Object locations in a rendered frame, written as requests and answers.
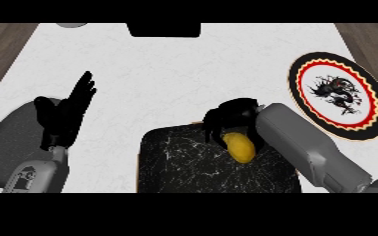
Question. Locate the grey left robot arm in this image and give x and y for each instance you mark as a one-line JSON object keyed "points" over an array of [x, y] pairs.
{"points": [[36, 174]]}

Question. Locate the black marble tray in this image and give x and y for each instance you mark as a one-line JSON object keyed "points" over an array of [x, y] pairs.
{"points": [[207, 166]]}

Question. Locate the black box-shaped object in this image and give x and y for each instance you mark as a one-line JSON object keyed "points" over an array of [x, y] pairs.
{"points": [[164, 30]]}

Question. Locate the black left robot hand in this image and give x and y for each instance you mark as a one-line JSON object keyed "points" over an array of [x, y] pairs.
{"points": [[67, 113]]}

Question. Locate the white plate with black rim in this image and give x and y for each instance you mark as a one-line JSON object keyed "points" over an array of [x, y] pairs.
{"points": [[337, 95]]}

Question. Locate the grey round object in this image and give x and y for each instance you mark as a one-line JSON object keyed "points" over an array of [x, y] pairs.
{"points": [[71, 25]]}

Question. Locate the yellow lemon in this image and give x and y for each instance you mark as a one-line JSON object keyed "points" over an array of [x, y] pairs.
{"points": [[239, 147]]}

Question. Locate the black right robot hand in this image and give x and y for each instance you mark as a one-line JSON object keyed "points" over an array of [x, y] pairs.
{"points": [[235, 110]]}

